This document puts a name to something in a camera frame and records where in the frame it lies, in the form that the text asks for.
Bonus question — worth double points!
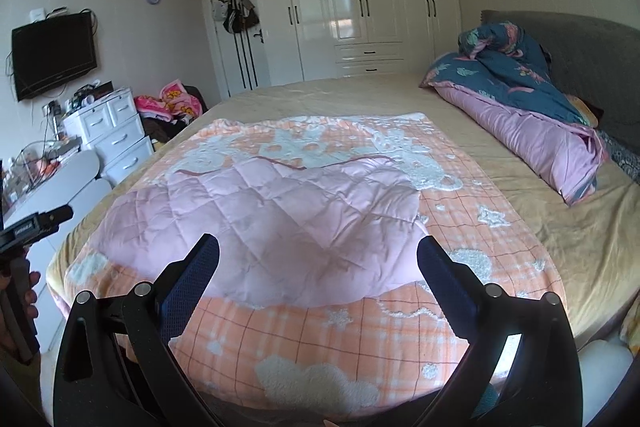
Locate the bed with beige sheet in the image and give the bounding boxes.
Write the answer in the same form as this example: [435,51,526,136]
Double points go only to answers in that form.
[46,74,640,358]

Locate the person's left hand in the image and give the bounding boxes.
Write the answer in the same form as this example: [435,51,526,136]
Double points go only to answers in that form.
[1,262,40,363]

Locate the white bedroom door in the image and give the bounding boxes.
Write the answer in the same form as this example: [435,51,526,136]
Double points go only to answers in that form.
[202,0,271,98]

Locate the pink quilted jacket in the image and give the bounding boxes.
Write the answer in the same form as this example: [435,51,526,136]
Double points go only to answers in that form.
[89,157,426,308]

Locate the grey upholstered headboard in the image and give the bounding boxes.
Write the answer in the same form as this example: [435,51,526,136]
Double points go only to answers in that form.
[480,10,640,153]

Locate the bags hanging on door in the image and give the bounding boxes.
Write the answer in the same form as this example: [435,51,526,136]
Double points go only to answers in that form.
[213,0,260,35]

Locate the blue pink floral duvet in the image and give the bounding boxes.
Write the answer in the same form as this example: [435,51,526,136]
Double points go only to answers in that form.
[421,22,606,206]

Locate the pink yellow clothes pile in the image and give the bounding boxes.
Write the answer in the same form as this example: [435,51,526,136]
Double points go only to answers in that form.
[134,79,206,129]

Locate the white drawer cabinet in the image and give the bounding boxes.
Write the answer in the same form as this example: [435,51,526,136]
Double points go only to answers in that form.
[62,88,154,186]

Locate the white oval table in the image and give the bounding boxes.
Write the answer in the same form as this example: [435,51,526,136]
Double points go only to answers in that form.
[0,149,114,353]

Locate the black wall television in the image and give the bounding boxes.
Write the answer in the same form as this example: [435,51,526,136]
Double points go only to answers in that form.
[11,10,98,102]

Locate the orange plaid fleece blanket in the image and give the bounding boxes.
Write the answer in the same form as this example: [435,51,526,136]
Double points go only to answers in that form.
[47,113,563,419]

